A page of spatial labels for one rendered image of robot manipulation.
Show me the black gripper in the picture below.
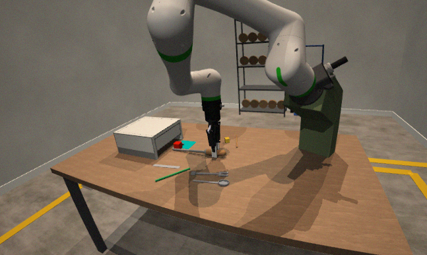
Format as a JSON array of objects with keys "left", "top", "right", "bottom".
[{"left": 205, "top": 111, "right": 220, "bottom": 158}]

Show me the grey metal spoon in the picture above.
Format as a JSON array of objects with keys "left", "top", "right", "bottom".
[{"left": 199, "top": 179, "right": 229, "bottom": 186}]

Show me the teal square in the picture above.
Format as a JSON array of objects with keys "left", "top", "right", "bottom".
[{"left": 181, "top": 140, "right": 195, "bottom": 149}]

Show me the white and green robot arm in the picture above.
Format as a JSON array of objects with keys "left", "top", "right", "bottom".
[{"left": 147, "top": 0, "right": 348, "bottom": 112}]

